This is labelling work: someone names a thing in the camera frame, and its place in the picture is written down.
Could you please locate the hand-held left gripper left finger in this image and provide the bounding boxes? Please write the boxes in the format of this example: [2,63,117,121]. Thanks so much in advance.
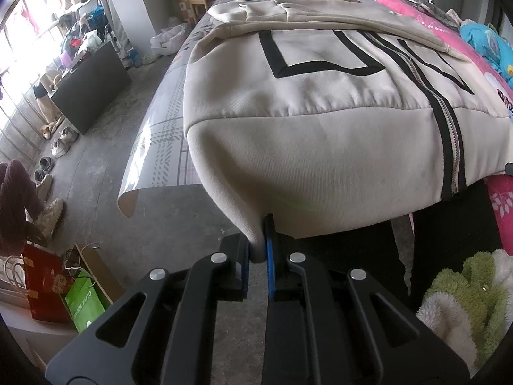
[46,233,257,385]

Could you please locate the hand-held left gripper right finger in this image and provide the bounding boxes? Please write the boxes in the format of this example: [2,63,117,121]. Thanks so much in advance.
[262,213,471,385]

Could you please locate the beige zip jacket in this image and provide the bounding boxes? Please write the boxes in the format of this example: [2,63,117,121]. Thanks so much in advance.
[183,0,513,263]

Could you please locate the pile of colourful clothes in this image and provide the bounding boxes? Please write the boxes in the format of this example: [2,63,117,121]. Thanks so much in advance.
[60,8,107,65]

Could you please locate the brown paper bag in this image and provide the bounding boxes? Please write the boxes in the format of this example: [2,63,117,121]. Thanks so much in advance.
[74,243,125,305]

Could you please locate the green paper bag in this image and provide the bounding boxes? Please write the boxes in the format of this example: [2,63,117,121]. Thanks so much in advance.
[64,270,111,333]

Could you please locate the grey floral bed sheet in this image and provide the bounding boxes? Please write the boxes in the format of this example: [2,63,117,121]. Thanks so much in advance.
[117,0,289,219]

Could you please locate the red paper bag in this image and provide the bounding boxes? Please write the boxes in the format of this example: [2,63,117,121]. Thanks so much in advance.
[20,244,77,323]

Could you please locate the row of shoes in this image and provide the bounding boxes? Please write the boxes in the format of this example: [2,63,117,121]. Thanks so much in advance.
[32,116,81,241]

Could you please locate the green white plush garment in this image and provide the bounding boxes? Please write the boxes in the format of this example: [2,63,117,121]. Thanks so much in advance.
[417,249,513,378]

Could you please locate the white paper bag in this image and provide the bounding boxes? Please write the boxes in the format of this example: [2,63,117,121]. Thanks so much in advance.
[0,254,29,303]

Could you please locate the maroon cloth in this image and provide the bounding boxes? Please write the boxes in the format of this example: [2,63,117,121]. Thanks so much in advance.
[0,159,38,255]

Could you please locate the black cabinet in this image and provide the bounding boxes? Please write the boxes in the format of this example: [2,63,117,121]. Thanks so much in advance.
[50,40,133,136]

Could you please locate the white plastic bag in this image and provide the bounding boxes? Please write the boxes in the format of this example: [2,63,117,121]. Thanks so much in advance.
[150,24,189,55]

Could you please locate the pink printed blanket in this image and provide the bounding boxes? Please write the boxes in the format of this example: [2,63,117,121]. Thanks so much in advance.
[353,0,513,249]

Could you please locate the grey furry pillow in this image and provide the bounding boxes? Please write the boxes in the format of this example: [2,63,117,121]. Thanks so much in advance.
[381,0,461,29]

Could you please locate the blue printed quilt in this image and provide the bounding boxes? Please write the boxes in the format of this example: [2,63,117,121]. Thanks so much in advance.
[459,22,513,85]

